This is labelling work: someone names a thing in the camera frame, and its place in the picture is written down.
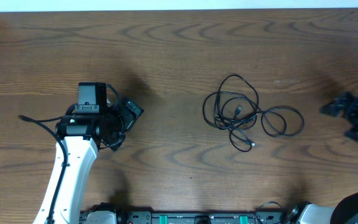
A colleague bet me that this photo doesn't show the black usb cable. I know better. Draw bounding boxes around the black usb cable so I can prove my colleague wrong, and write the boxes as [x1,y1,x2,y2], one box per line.
[202,73,306,153]

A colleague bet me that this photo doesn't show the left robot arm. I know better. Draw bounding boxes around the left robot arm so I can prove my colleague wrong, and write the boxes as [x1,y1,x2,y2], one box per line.
[34,82,144,223]

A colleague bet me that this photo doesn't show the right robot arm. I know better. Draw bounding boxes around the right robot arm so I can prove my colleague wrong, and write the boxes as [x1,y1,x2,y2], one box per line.
[282,92,358,224]

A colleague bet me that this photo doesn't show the white back board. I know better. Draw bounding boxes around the white back board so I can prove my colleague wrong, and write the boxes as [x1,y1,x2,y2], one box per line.
[0,0,358,12]

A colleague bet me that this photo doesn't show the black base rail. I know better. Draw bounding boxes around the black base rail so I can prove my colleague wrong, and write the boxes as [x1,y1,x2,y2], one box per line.
[79,202,291,224]

